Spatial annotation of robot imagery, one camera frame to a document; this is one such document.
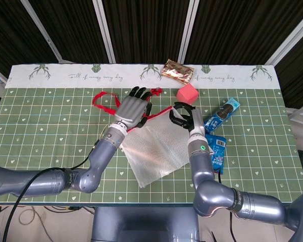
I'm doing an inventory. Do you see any red lanyard ribbon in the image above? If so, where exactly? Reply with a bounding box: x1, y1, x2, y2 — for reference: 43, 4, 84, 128
92, 87, 164, 118

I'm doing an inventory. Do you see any green patterned tablecloth table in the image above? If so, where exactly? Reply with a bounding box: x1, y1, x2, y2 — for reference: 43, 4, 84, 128
0, 63, 303, 205

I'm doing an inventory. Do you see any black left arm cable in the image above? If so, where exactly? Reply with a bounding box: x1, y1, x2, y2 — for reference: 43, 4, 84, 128
2, 126, 112, 242

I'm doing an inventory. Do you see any blue cookie sleeve packet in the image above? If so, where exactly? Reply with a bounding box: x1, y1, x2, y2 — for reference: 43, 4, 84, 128
203, 97, 241, 132

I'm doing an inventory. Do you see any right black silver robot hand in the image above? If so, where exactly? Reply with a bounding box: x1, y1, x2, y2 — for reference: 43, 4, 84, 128
168, 101, 207, 138

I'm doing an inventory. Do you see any grey robot base column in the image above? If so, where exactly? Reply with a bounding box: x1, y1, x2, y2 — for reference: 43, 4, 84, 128
93, 206, 200, 242

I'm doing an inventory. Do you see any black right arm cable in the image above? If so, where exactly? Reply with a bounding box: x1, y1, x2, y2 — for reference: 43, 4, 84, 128
218, 173, 237, 242

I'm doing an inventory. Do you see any gold foil snack packet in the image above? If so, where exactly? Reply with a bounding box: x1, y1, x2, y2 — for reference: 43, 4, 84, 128
161, 58, 195, 85

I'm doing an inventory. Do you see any black floor cable bundle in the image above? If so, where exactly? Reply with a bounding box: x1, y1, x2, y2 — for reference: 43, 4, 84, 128
44, 205, 95, 215

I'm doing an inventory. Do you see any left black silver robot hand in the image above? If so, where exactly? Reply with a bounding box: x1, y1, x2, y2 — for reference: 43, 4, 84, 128
114, 86, 153, 130

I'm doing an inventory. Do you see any clear zipper pouch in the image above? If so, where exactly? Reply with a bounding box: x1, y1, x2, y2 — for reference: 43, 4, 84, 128
121, 105, 192, 189

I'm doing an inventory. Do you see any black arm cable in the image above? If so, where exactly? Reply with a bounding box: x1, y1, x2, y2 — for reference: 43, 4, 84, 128
2, 126, 112, 242
218, 173, 237, 242

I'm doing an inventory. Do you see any beige floor cable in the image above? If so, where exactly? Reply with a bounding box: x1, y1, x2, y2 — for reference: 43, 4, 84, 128
19, 206, 54, 239

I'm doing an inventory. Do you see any white partition frame post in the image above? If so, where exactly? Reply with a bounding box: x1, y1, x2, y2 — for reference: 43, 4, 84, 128
92, 0, 116, 64
20, 0, 66, 64
265, 10, 303, 67
178, 0, 200, 64

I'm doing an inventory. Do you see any pink foam cube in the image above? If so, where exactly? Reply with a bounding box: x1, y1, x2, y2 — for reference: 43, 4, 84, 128
176, 83, 199, 104

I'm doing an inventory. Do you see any blue snack bag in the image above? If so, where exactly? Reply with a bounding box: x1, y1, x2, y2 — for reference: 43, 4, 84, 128
204, 133, 228, 175

